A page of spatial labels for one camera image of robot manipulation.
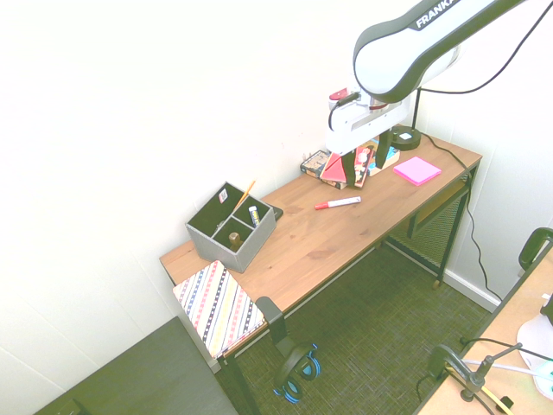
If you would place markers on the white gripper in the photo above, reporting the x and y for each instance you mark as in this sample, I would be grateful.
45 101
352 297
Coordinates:
358 129

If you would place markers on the white marker with red cap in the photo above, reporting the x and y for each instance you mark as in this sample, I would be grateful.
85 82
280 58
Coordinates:
341 202

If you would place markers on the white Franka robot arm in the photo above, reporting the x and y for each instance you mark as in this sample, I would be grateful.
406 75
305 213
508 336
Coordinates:
389 60

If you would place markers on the grey desk organizer holder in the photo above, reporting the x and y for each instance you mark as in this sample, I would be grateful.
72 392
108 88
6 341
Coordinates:
242 255

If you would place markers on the blue and orange book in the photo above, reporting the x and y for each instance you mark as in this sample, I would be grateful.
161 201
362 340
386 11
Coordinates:
391 157

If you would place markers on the red book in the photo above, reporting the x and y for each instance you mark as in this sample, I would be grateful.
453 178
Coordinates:
333 172

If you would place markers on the black desk lamp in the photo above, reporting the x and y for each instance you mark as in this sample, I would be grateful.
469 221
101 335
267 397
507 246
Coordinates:
406 139

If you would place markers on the pink sticky note pad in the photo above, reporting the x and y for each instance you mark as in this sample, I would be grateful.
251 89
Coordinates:
417 170

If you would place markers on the dark paperback book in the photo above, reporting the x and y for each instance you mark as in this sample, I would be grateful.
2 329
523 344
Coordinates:
313 164

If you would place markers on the orange pencil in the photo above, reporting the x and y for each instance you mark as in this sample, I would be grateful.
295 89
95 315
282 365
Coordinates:
246 194

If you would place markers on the white tube with yellow label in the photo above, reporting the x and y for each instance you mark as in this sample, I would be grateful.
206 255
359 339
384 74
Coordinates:
254 216

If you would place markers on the small brown cork knob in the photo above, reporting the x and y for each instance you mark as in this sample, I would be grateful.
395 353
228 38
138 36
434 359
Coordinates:
233 240

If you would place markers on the black headphone hanger clamp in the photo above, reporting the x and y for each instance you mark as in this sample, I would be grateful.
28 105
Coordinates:
272 317

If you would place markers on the black C clamp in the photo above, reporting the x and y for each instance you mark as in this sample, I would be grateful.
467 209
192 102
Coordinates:
533 248
449 361

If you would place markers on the striped colourful notebook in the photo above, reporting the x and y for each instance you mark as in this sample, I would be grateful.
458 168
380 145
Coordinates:
218 309

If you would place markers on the black and blue headphones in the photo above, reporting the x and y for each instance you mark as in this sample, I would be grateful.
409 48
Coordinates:
298 359

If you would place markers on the light wooden robot table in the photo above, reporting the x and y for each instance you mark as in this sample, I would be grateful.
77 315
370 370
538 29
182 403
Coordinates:
514 311

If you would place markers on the dark side table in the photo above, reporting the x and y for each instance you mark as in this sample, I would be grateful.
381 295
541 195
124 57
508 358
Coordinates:
142 376

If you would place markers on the wooden desk with black frame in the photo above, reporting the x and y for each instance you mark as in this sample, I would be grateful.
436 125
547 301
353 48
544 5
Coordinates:
328 233

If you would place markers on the grey camera stand rod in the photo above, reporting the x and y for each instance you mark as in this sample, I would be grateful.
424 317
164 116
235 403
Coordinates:
484 367

